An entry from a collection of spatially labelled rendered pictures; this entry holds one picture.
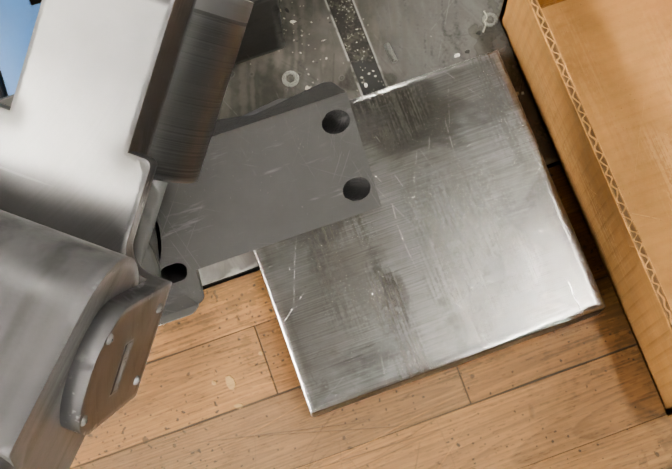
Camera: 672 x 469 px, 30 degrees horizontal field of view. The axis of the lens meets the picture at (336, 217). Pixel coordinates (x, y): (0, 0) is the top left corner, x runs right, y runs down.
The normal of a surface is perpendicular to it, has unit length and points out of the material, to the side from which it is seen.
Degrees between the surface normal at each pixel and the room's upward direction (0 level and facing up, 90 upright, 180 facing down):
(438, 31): 0
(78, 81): 22
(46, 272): 29
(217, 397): 0
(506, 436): 0
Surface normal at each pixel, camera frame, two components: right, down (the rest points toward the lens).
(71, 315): 0.08, -0.51
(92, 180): -0.15, 0.11
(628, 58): -0.02, -0.25
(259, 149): 0.16, 0.22
